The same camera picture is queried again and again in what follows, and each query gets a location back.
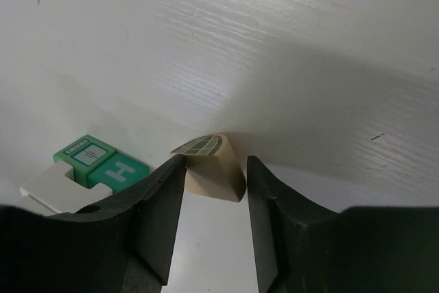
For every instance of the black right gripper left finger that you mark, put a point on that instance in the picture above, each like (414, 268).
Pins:
(123, 243)

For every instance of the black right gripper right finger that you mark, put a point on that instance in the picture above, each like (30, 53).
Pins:
(300, 246)

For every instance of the dark green wood block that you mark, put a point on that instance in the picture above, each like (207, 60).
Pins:
(118, 173)

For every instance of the white notched wood block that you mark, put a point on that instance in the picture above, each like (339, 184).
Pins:
(55, 191)

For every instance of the light green wood block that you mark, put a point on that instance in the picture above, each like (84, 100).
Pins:
(85, 155)

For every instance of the tan wood block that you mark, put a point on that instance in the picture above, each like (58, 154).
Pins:
(213, 169)

